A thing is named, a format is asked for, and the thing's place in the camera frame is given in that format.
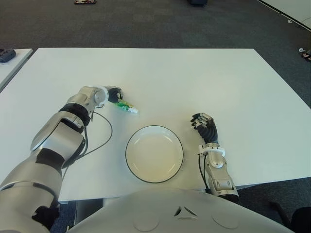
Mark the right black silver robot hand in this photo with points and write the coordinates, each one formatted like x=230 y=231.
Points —
x=207 y=128

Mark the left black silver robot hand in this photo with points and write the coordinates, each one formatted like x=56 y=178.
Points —
x=113 y=93

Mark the green toothpaste tube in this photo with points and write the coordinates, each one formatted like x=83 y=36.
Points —
x=124 y=105

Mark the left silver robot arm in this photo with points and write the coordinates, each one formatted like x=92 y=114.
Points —
x=58 y=138

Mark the white plate with black rim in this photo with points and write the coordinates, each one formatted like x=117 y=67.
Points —
x=153 y=155

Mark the red black floor item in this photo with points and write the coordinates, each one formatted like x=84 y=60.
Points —
x=85 y=2

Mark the silver robot torso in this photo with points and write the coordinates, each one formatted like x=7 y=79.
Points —
x=170 y=218

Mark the white side table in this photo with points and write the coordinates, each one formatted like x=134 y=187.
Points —
x=9 y=70

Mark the dark blue controller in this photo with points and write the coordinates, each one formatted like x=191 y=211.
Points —
x=6 y=55

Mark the small white round item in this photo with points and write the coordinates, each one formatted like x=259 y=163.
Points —
x=301 y=49

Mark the red black slippers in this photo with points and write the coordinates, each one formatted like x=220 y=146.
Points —
x=306 y=55

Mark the white table with dark edge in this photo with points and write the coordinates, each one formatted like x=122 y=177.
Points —
x=291 y=9

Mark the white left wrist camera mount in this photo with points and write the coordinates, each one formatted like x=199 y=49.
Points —
x=105 y=94

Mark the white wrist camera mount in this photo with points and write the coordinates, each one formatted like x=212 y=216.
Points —
x=105 y=94
x=215 y=150

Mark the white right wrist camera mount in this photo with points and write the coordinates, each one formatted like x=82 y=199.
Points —
x=215 y=150

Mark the grey table frame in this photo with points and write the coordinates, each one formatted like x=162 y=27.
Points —
x=87 y=211

